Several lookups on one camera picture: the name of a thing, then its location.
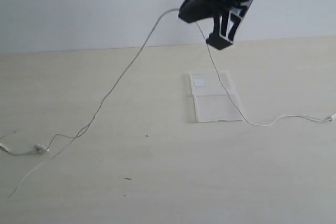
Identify white wired earphones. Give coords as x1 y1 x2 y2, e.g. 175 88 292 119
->
1 8 335 200

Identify clear plastic storage case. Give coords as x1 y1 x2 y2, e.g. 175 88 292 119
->
189 70 244 123

